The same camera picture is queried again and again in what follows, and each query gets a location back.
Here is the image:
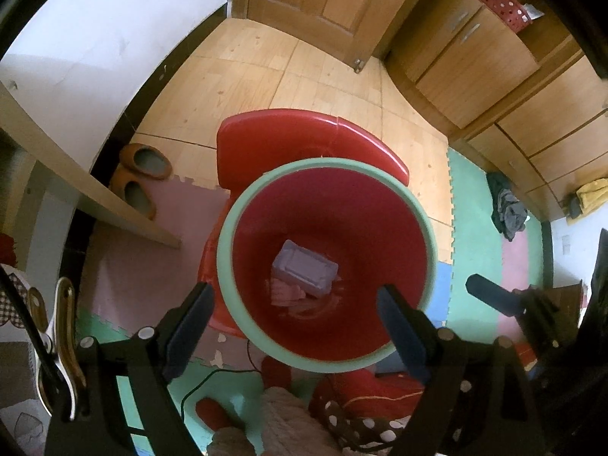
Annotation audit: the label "pale purple box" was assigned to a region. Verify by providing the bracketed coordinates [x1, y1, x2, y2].
[272, 240, 339, 298]

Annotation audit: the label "colourful foam floor mat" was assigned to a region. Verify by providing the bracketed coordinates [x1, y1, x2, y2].
[76, 150, 544, 448]

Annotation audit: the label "metal clip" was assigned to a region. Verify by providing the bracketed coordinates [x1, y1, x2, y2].
[27, 277, 87, 422]

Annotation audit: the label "dark crumpled clothes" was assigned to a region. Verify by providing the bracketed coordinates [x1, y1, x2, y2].
[486, 172, 529, 242]

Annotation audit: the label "red polka dot slipper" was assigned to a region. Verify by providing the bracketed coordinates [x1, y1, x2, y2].
[308, 369, 424, 455]

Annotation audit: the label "yellow cloth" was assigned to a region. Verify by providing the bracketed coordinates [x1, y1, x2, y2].
[567, 178, 608, 225]

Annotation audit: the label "brown slipper lower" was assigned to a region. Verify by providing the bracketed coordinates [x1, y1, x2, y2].
[109, 167, 157, 220]

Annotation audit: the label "brown slipper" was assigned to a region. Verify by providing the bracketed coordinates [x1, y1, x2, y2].
[109, 167, 157, 220]
[120, 143, 172, 180]

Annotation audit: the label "red bin with green rim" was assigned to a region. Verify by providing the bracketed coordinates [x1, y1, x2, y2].
[217, 158, 437, 374]

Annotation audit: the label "wooden cabinet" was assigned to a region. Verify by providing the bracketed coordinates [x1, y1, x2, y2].
[385, 0, 607, 221]

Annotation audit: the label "brown slipper upper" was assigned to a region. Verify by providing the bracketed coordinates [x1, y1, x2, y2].
[120, 143, 172, 180]

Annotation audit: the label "beige desk board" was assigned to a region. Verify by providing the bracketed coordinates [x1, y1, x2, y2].
[1, 87, 181, 248]

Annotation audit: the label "red plastic stool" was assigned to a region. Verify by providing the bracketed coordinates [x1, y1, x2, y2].
[198, 108, 410, 338]

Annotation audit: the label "red perforated basket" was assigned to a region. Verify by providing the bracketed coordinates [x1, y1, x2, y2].
[479, 0, 532, 33]

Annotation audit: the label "black cable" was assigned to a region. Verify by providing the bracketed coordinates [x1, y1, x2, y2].
[179, 340, 263, 426]

